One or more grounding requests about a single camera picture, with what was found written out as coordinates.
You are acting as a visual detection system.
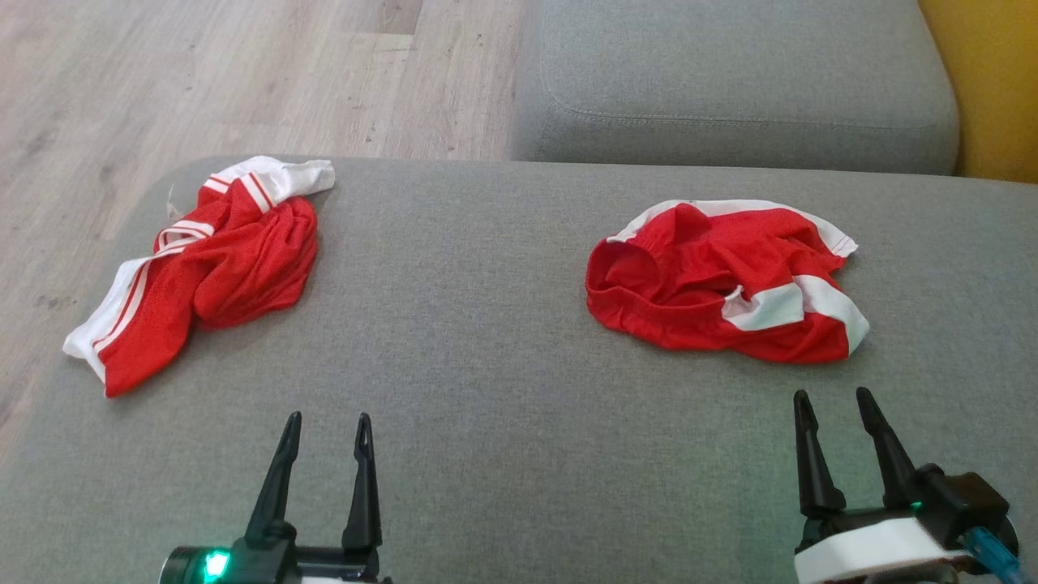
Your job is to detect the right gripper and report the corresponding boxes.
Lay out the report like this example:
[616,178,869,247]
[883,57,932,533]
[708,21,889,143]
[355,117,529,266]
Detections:
[793,387,974,584]

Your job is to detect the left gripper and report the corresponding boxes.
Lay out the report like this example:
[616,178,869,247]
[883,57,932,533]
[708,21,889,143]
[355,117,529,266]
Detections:
[203,411,394,584]

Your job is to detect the red white basketball jersey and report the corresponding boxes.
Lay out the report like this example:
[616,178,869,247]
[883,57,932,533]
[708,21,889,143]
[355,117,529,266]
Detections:
[62,156,336,398]

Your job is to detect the large grey sofa ottoman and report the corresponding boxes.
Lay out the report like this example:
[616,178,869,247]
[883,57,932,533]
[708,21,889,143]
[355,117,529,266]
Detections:
[0,156,1038,584]

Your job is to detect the red white basketball shorts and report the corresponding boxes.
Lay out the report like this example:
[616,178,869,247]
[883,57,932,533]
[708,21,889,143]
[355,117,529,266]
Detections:
[585,199,870,364]

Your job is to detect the wide yellow sofa back cushion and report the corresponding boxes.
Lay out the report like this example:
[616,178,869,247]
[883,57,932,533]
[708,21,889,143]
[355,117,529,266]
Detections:
[918,0,1038,183]

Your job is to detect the blue cable connector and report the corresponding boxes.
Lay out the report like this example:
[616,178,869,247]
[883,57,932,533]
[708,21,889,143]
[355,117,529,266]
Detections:
[959,526,1029,584]

